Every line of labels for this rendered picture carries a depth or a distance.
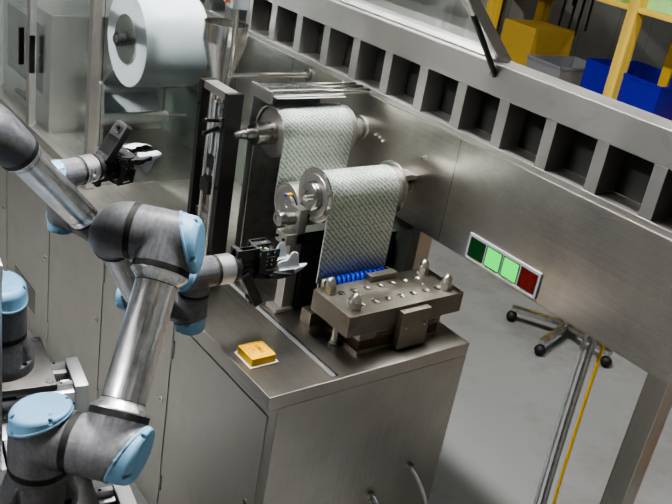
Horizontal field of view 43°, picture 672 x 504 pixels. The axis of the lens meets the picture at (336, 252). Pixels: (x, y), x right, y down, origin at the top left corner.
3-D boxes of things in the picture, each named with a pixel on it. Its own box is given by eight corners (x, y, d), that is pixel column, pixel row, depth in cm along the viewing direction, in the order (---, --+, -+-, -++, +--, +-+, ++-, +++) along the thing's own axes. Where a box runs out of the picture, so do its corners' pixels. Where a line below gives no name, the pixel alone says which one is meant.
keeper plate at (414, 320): (391, 346, 228) (399, 310, 223) (419, 338, 234) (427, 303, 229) (397, 350, 226) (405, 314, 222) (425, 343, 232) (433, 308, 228)
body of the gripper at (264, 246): (283, 249, 212) (241, 255, 205) (278, 279, 216) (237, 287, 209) (267, 236, 217) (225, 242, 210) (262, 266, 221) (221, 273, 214)
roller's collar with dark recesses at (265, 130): (245, 140, 238) (248, 118, 236) (264, 139, 242) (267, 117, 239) (257, 148, 234) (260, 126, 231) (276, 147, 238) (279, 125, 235)
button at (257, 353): (236, 353, 214) (237, 345, 213) (260, 347, 218) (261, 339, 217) (251, 368, 209) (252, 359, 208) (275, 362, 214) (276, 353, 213)
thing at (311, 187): (299, 180, 225) (316, 182, 219) (305, 179, 226) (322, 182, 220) (300, 208, 226) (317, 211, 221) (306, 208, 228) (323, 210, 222)
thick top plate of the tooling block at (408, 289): (310, 308, 227) (313, 288, 224) (421, 285, 250) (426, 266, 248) (346, 338, 216) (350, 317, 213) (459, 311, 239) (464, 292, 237)
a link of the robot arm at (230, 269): (221, 290, 206) (205, 275, 212) (238, 287, 209) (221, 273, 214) (225, 262, 203) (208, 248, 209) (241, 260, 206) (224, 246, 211)
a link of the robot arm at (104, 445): (70, 473, 167) (147, 212, 181) (144, 491, 166) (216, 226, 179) (49, 472, 155) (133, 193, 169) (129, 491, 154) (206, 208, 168)
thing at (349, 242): (315, 282, 230) (326, 219, 222) (382, 270, 244) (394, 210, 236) (316, 283, 229) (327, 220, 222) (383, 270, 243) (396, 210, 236)
